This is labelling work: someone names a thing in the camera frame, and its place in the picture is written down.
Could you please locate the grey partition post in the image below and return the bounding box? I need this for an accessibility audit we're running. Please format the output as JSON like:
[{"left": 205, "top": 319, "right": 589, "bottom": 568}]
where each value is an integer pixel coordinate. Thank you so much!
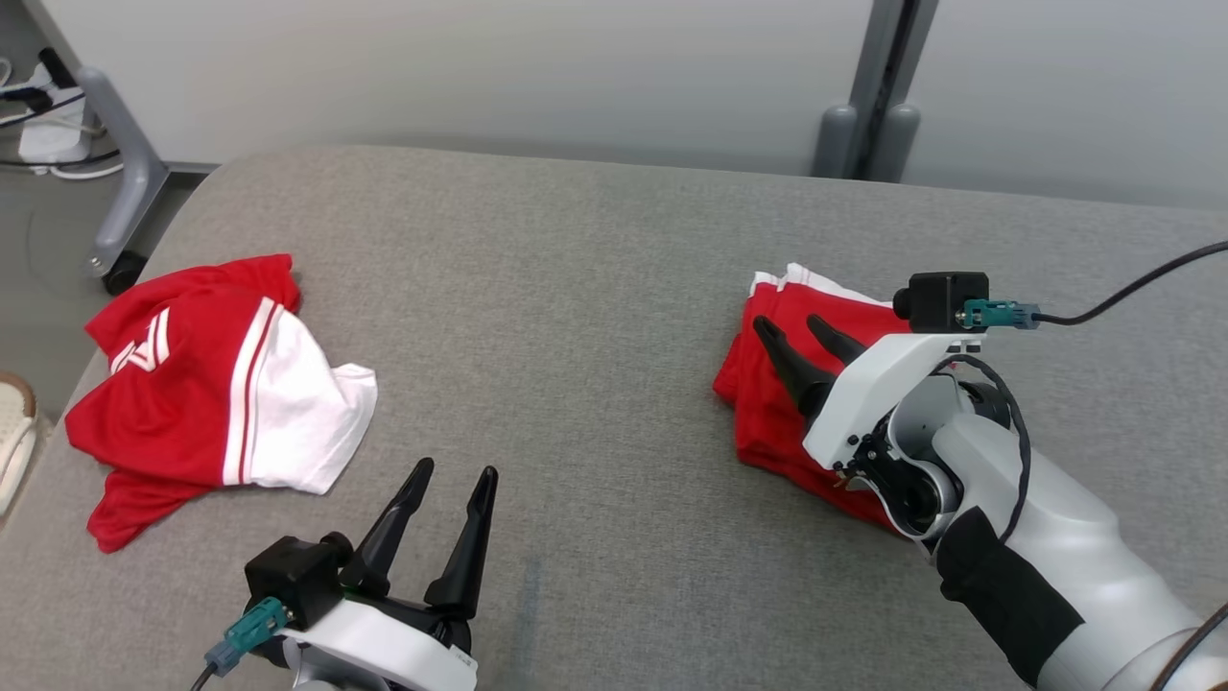
[{"left": 812, "top": 0, "right": 943, "bottom": 183}]

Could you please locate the red t-shirt with white sleeves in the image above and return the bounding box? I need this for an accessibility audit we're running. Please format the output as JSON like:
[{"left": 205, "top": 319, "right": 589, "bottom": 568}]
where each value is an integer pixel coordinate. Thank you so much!
[{"left": 64, "top": 253, "right": 379, "bottom": 555}]

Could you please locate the red jersey with white trim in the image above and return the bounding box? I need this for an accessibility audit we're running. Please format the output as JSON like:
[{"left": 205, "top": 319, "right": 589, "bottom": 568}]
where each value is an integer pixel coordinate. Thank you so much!
[{"left": 712, "top": 263, "right": 927, "bottom": 538}]

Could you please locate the right camera cable teal connector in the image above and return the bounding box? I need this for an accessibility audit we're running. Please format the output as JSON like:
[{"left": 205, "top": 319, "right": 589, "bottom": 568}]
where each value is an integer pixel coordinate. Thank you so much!
[{"left": 962, "top": 240, "right": 1228, "bottom": 332}]

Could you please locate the left camera cable teal connector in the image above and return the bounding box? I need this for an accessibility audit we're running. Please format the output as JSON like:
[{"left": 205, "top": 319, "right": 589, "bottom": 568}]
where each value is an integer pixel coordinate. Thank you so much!
[{"left": 190, "top": 597, "right": 289, "bottom": 691}]

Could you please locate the black caster wheel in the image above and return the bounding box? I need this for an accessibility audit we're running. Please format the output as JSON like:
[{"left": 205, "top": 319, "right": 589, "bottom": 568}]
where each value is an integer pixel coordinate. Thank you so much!
[{"left": 101, "top": 251, "right": 148, "bottom": 297}]

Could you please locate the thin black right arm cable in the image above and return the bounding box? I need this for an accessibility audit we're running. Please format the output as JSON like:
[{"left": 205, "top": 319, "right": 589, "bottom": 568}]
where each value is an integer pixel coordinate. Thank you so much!
[{"left": 945, "top": 353, "right": 1035, "bottom": 546}]

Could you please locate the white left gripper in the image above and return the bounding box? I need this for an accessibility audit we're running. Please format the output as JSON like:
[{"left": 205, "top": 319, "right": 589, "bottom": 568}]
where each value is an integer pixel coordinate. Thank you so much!
[{"left": 278, "top": 458, "right": 500, "bottom": 691}]

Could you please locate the camera cable teal connector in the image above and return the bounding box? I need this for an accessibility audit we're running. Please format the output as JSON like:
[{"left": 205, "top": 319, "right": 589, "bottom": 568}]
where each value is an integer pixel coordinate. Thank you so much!
[
  {"left": 190, "top": 597, "right": 289, "bottom": 691},
  {"left": 962, "top": 240, "right": 1228, "bottom": 332}
]

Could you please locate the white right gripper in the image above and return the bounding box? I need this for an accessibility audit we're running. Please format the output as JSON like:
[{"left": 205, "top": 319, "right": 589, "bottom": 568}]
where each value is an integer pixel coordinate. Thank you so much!
[{"left": 752, "top": 313, "right": 989, "bottom": 481}]

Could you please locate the white cable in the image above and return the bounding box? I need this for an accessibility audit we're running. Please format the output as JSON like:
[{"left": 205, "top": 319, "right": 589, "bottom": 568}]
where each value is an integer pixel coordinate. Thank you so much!
[{"left": 48, "top": 158, "right": 127, "bottom": 182}]

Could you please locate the grey metal table leg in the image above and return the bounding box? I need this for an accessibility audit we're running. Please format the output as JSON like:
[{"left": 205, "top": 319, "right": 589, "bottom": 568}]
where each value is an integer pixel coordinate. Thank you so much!
[{"left": 21, "top": 0, "right": 172, "bottom": 279}]

